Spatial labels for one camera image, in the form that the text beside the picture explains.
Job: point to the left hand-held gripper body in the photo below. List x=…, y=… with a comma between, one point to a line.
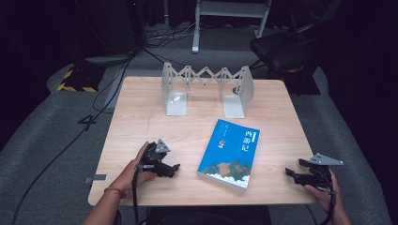
x=151, y=154

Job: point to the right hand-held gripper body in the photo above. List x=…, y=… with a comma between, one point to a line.
x=320, y=175

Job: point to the expandable grey metal bookend rack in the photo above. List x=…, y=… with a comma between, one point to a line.
x=176, y=104

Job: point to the blue book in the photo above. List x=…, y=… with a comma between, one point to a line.
x=230, y=153

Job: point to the person's right hand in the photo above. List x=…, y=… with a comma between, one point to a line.
x=327, y=200

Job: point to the person's left hand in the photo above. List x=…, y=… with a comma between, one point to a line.
x=131, y=178

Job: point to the person's dark lap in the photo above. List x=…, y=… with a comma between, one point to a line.
x=206, y=216

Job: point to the grey tape piece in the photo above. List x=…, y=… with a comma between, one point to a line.
x=95, y=178

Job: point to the black yellow striped floor base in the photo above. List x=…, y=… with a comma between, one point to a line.
x=81, y=79

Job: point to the grey flat stand base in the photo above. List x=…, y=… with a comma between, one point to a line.
x=108, y=59

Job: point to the black chair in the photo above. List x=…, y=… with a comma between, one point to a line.
x=281, y=50

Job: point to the white metal stand frame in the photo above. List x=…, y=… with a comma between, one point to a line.
x=196, y=31

